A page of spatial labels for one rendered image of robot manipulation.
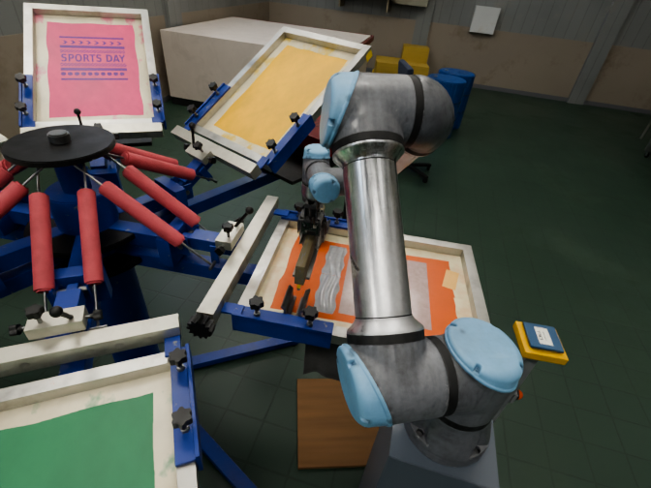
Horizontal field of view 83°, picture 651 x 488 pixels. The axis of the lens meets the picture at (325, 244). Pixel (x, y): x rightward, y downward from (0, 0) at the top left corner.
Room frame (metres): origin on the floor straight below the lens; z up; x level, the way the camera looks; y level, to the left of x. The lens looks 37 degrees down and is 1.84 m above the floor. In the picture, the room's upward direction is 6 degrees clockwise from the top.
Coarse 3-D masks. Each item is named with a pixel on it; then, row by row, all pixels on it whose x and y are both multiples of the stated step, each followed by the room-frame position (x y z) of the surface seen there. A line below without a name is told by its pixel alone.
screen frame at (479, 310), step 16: (288, 224) 1.26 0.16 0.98; (272, 240) 1.12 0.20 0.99; (416, 240) 1.22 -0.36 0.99; (432, 240) 1.24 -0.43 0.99; (272, 256) 1.03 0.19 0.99; (464, 256) 1.15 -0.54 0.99; (256, 272) 0.93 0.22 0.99; (464, 272) 1.09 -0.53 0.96; (256, 288) 0.86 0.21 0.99; (480, 288) 0.98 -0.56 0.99; (240, 304) 0.78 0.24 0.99; (480, 304) 0.89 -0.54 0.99; (336, 336) 0.70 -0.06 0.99
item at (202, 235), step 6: (192, 234) 1.04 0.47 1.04; (198, 234) 1.04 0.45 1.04; (204, 234) 1.05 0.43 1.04; (210, 234) 1.05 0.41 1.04; (216, 234) 1.05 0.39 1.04; (192, 240) 1.02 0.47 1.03; (198, 240) 1.01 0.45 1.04; (204, 240) 1.01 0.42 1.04; (210, 240) 1.02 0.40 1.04; (192, 246) 1.02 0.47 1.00; (198, 246) 1.02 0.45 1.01; (204, 246) 1.01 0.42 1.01; (234, 246) 1.00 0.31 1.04; (228, 252) 1.00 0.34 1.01
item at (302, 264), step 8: (304, 240) 0.96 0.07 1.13; (312, 240) 0.96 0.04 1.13; (304, 248) 0.91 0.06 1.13; (312, 248) 0.94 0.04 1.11; (304, 256) 0.87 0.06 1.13; (296, 264) 0.83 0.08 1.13; (304, 264) 0.84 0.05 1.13; (296, 272) 0.82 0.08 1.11; (304, 272) 0.82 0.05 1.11; (296, 280) 0.83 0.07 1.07; (304, 280) 0.84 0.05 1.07
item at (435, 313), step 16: (288, 272) 0.99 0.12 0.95; (304, 288) 0.92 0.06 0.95; (352, 288) 0.94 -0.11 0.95; (272, 304) 0.83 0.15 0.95; (336, 304) 0.86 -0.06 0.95; (352, 304) 0.86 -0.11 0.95; (416, 304) 0.90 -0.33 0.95; (432, 304) 0.91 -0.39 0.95; (448, 304) 0.91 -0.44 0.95; (352, 320) 0.79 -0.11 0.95; (432, 320) 0.83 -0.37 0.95; (448, 320) 0.84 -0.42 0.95
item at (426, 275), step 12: (324, 252) 1.13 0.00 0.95; (348, 252) 1.14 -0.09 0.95; (288, 264) 1.03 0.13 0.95; (324, 264) 1.05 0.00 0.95; (348, 264) 1.07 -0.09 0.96; (408, 264) 1.11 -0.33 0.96; (420, 264) 1.11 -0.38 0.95; (432, 264) 1.12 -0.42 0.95; (444, 264) 1.13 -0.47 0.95; (348, 276) 1.00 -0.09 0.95; (408, 276) 1.04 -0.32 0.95; (420, 276) 1.05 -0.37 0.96; (432, 276) 1.05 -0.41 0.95; (444, 276) 1.06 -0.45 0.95; (420, 288) 0.98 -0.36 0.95; (432, 288) 0.99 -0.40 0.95; (444, 288) 1.00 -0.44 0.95
